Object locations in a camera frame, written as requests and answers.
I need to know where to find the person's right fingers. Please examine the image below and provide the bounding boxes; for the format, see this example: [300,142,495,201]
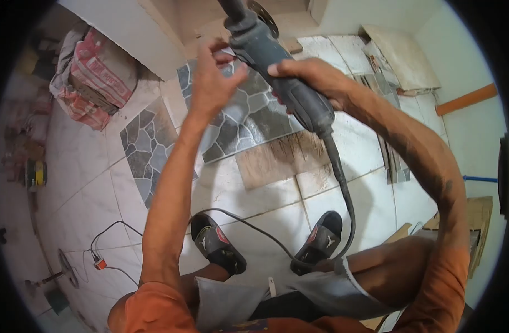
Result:
[274,92,299,116]

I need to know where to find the stack of tile strips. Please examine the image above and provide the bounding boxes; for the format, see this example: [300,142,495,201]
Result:
[354,72,412,185]

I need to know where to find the grey angle grinder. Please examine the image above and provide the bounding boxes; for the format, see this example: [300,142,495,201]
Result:
[216,0,337,140]

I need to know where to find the person's body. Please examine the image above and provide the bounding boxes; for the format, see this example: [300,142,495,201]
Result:
[108,196,474,333]

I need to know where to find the person's right hand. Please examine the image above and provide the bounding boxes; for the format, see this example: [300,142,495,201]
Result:
[268,57,356,116]

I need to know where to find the large stone pattern tile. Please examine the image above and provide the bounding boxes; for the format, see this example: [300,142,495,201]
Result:
[177,58,306,164]

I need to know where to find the black power cable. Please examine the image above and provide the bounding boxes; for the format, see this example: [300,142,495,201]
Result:
[90,133,357,269]

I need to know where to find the person's right thumb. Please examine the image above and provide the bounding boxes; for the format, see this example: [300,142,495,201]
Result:
[268,60,307,79]

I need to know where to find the orange pipe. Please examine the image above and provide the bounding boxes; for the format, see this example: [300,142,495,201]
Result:
[435,83,499,117]

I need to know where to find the beige tile slab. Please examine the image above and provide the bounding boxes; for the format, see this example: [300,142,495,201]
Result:
[360,24,442,93]

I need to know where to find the round metal disc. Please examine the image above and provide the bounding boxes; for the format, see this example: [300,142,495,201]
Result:
[57,248,80,289]

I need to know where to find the person's legs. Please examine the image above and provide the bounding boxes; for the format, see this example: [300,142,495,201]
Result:
[177,210,437,324]

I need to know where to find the person's left hand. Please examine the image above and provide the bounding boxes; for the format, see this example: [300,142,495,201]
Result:
[187,39,249,125]

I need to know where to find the cardboard pieces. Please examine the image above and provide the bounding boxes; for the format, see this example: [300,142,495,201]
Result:
[384,196,494,279]

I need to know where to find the person's left fingers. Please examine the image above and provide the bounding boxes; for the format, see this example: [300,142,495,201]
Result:
[198,39,235,67]

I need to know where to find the small stone pattern tile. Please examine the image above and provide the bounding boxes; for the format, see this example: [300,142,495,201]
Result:
[120,97,199,209]

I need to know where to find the brown dusty board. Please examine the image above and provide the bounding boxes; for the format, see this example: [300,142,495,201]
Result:
[235,131,327,191]

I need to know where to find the yellow black tool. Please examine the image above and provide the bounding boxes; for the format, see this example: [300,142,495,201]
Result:
[25,160,48,189]

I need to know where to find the small wooden block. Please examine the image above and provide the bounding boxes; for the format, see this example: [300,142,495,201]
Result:
[279,37,304,55]

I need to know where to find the person's left thumb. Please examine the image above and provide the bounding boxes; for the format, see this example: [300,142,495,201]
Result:
[223,65,249,97]

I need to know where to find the red white cement sacks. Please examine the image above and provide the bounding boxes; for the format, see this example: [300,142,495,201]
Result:
[49,24,139,132]

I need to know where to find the orange extension socket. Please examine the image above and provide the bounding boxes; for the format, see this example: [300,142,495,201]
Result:
[93,257,139,289]

